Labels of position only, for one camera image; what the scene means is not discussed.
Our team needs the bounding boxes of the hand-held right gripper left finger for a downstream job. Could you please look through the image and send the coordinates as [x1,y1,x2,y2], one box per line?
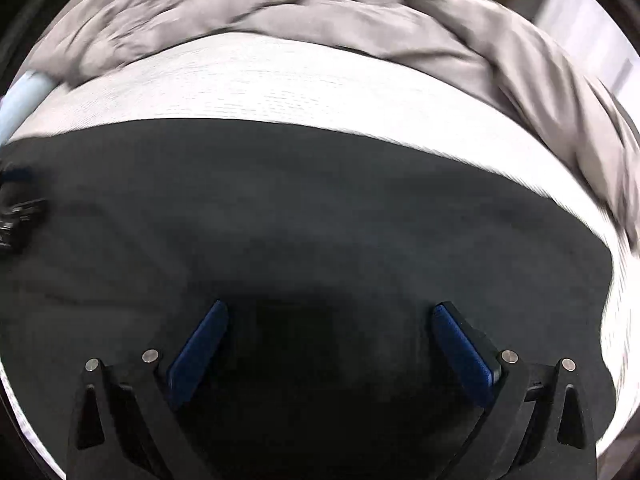
[65,300,231,480]

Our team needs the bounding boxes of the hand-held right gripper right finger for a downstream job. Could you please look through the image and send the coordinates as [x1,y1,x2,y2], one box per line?
[431,301,598,480]

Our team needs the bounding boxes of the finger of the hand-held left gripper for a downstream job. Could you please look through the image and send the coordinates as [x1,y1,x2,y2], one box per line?
[0,161,32,183]
[0,197,49,253]

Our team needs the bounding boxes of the black pants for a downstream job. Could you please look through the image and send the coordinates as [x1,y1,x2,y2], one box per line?
[0,119,617,480]

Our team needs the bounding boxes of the light blue pillow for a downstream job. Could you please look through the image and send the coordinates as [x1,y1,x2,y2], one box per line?
[0,71,53,146]

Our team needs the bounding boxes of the bed with honeycomb patterned sheet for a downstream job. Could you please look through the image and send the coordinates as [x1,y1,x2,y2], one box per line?
[0,35,636,480]

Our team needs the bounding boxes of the grey quilted duvet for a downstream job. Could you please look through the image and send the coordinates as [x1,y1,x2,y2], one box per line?
[30,0,640,261]

